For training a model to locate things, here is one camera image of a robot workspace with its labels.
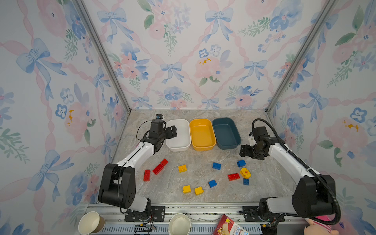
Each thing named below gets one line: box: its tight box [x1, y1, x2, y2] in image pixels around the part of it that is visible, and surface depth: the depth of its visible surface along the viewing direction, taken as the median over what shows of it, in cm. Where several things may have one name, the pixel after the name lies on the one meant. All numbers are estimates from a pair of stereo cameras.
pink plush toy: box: [303, 215, 340, 235], surface depth 66 cm
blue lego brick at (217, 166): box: [212, 162, 222, 170], surface depth 91 cm
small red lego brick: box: [143, 169, 151, 182], surface depth 87 cm
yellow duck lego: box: [239, 167, 252, 180], surface depth 87 cm
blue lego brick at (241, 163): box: [236, 159, 247, 168], surface depth 92 cm
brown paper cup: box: [77, 211, 106, 235], surface depth 68 cm
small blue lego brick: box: [242, 178, 250, 186], surface depth 85 cm
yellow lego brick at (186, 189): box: [182, 185, 192, 194], surface depth 82 cm
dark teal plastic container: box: [212, 117, 242, 150], surface depth 107 cm
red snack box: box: [213, 213, 250, 235], surface depth 69 cm
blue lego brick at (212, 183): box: [208, 179, 218, 188], surface depth 85 cm
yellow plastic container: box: [189, 118, 217, 152], surface depth 106 cm
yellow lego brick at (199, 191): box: [194, 186, 204, 196], surface depth 81 cm
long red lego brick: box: [152, 158, 169, 176], surface depth 90 cm
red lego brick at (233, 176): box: [227, 172, 241, 182], surface depth 87 cm
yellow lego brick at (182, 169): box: [178, 164, 188, 173], surface depth 91 cm
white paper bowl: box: [168, 212, 191, 235], surface depth 72 cm
